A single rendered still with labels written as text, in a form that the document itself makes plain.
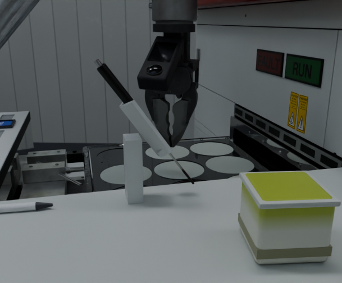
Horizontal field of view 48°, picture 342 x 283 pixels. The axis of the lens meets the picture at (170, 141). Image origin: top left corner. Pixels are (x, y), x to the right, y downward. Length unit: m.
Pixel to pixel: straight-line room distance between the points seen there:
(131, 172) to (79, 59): 2.96
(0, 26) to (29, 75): 2.49
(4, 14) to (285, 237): 0.89
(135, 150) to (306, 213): 0.21
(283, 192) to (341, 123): 0.31
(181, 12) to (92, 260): 0.40
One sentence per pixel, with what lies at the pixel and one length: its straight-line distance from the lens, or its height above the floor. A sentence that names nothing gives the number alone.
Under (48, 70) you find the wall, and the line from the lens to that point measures 3.50.
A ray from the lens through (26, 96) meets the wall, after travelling 3.61.
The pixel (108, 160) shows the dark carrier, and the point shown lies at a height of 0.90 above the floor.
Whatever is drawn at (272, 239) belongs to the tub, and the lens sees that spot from 0.37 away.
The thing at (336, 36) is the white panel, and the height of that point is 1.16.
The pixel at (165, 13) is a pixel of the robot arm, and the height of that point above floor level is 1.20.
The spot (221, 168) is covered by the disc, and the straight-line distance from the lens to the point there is 0.78.
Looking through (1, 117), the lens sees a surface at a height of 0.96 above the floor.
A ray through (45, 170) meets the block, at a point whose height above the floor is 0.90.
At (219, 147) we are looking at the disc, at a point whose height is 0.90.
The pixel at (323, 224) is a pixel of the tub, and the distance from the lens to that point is 0.38.
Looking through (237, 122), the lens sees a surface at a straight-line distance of 0.99.
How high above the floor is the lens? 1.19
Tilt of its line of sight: 18 degrees down
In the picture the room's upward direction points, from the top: straight up
